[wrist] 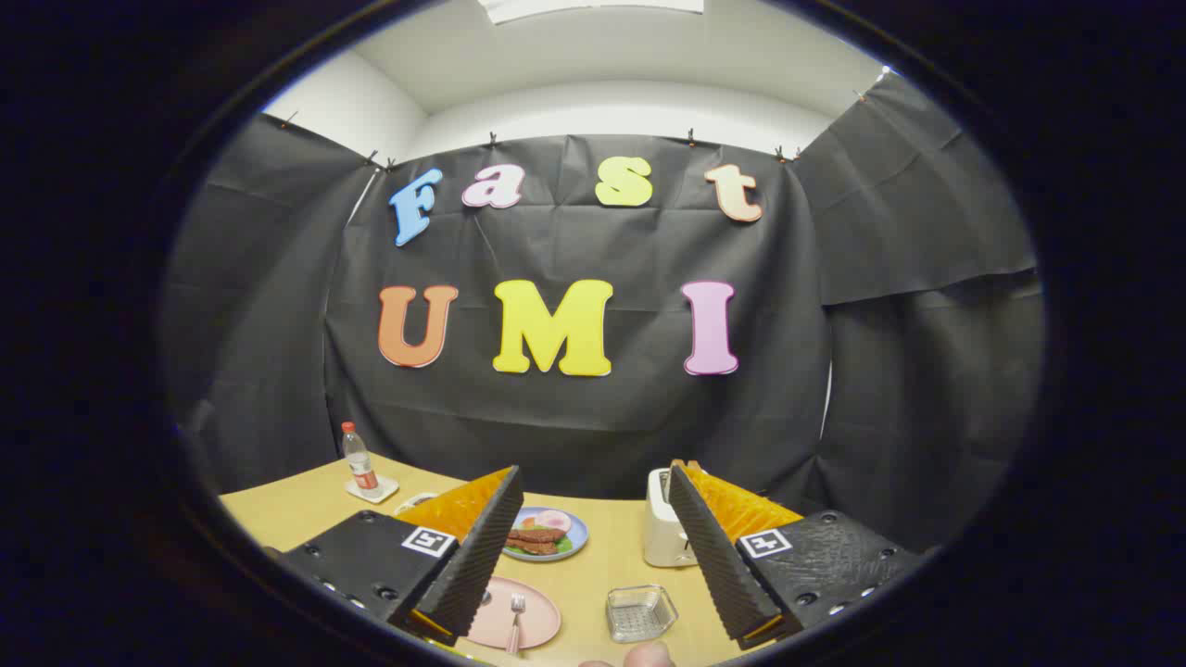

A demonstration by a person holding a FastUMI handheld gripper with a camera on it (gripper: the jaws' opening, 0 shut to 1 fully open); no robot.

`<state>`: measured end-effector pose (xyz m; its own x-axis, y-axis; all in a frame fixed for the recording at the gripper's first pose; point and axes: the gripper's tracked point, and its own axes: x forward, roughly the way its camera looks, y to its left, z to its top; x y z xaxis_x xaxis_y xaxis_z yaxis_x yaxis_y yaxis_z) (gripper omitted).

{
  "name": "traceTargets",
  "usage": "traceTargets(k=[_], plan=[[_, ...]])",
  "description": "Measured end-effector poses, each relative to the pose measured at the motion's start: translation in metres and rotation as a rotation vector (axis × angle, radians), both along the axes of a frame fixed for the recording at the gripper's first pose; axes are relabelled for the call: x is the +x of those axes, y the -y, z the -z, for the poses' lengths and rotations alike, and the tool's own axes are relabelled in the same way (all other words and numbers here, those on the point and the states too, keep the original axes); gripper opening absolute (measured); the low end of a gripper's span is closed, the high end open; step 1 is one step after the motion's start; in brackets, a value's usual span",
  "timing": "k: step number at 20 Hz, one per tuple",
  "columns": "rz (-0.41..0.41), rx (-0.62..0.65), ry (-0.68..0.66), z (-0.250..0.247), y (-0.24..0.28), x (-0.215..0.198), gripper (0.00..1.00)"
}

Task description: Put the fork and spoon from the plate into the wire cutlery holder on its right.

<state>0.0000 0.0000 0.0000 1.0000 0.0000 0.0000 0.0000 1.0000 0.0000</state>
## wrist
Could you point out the ceiling light panel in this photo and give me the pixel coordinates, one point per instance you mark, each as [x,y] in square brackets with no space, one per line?
[593,7]

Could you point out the green lettuce leaf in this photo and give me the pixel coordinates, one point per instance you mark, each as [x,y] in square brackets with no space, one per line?
[565,545]

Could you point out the pink plate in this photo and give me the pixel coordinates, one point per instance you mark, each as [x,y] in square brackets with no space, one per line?
[539,613]

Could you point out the clear square perforated tray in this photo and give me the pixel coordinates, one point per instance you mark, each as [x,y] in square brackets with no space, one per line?
[639,616]

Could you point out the blue plate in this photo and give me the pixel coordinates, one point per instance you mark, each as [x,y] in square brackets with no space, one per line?
[576,535]

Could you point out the clear red-capped water bottle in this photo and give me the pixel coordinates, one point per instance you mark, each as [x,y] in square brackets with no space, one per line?
[359,463]

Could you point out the pink ham slice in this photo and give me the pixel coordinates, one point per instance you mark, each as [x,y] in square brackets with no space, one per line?
[554,521]

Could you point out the small white square coaster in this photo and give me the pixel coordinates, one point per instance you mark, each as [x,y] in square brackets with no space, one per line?
[385,490]

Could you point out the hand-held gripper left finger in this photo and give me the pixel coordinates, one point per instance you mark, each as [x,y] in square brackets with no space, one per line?
[468,565]

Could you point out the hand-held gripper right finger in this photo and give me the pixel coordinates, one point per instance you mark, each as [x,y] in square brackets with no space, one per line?
[723,565]

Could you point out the white toaster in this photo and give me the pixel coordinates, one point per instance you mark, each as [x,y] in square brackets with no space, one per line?
[662,528]

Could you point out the white divided dish with beans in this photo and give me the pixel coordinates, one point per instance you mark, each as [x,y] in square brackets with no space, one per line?
[413,501]

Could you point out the brown meat slice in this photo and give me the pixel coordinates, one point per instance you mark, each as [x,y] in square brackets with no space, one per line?
[533,547]
[537,534]

